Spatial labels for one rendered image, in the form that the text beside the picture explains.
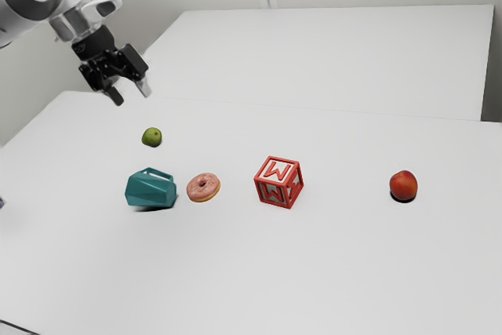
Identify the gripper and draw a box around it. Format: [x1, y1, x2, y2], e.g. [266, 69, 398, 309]
[71, 24, 153, 107]

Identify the teal faceted mug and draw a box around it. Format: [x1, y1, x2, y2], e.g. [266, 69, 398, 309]
[124, 166, 178, 209]

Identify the green pear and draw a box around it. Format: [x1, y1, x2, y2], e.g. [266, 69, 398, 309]
[141, 126, 163, 148]

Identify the pink frosted donut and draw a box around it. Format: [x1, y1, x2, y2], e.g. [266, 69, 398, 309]
[186, 172, 221, 203]

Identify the red letter block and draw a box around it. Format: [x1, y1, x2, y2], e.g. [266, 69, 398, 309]
[253, 155, 305, 209]

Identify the red peach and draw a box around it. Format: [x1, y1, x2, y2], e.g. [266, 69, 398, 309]
[388, 169, 419, 202]

